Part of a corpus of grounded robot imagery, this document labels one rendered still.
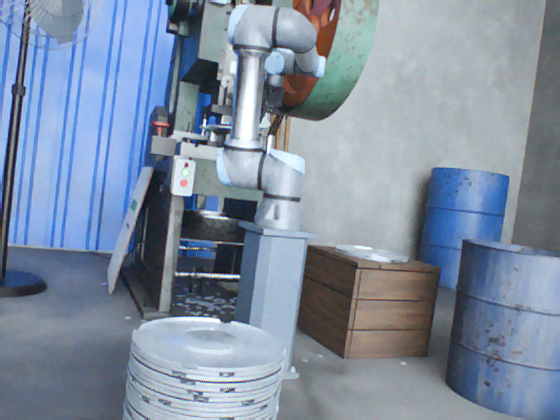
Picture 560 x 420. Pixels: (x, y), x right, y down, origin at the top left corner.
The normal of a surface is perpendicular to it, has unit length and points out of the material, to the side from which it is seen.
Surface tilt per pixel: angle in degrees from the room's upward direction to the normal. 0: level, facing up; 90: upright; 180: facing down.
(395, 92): 90
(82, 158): 90
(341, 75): 127
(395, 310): 90
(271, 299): 90
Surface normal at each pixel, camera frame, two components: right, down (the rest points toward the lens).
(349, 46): 0.33, 0.43
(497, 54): 0.40, 0.10
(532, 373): -0.13, 0.07
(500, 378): -0.58, 0.00
